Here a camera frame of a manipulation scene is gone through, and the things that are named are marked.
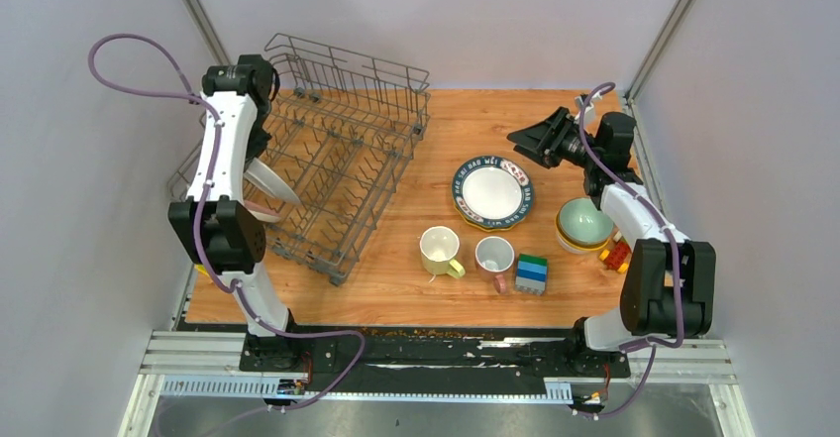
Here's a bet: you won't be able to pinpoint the grey wire dish rack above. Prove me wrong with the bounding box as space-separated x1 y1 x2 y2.
166 33 433 287

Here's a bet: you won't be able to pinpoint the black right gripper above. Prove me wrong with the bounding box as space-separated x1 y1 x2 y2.
507 106 601 169

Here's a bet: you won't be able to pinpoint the stacked teal and yellow bowls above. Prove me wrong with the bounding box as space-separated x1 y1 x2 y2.
555 197 614 254

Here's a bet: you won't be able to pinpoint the pink mug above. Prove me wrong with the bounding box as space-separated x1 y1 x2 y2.
474 236 516 294

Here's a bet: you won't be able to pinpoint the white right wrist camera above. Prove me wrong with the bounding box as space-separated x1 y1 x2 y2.
575 93 596 128

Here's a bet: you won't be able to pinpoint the cream and pink plate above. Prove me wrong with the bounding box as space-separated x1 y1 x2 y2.
244 200 280 224

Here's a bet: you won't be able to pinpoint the teal rimmed plate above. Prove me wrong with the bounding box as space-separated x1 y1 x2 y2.
451 155 535 223

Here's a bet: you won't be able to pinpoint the yellow mug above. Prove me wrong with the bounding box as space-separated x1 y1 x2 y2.
419 226 466 281

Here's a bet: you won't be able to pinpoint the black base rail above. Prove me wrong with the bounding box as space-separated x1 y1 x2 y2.
141 320 736 415

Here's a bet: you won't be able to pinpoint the green blue grey block stack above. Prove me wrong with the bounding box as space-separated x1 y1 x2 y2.
514 254 548 295

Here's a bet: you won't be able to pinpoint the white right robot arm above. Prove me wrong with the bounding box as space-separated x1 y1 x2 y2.
507 107 716 376

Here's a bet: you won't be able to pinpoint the small red yellow green toy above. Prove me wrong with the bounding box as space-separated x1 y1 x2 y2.
598 232 632 273

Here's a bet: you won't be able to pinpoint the red and teal floral plate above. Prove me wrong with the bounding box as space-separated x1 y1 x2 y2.
245 159 302 205

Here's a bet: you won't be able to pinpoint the green scalloped plate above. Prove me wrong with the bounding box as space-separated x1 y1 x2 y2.
454 204 532 232

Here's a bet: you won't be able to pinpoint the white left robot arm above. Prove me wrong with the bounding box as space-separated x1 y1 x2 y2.
168 55 304 371

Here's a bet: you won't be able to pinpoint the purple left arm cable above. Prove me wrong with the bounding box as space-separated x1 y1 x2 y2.
88 33 367 415

